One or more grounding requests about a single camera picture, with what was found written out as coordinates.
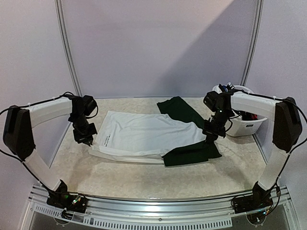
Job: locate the dark patterned clothes pile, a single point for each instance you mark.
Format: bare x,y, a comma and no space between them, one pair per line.
226,88

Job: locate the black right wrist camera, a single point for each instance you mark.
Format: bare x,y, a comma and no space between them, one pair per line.
212,101

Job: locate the aluminium front rail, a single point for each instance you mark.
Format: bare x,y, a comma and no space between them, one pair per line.
206,213

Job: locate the aluminium frame post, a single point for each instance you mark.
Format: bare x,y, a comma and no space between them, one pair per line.
66,46
253,41

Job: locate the right aluminium frame post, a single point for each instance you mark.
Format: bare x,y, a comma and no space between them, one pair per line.
253,41

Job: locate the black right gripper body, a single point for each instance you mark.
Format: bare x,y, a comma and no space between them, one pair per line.
213,132

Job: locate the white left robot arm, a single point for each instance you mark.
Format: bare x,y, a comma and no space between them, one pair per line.
19,139

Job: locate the white plastic laundry basket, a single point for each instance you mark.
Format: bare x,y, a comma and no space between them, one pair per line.
243,123

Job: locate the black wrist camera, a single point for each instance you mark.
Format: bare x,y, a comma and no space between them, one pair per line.
212,101
90,105

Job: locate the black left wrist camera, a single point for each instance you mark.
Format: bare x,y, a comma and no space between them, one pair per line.
90,105

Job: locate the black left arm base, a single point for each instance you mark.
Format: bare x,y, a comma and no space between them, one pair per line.
62,198

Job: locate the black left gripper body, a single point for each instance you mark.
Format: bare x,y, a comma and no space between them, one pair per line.
85,132

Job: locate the left aluminium frame post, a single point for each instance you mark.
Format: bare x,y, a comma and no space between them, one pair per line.
66,46

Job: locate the white and green t-shirt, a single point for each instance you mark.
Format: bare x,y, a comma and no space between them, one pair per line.
173,137

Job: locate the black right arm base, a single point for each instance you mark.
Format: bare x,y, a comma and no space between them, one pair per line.
260,198

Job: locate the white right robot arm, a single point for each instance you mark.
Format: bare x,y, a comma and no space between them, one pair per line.
283,117

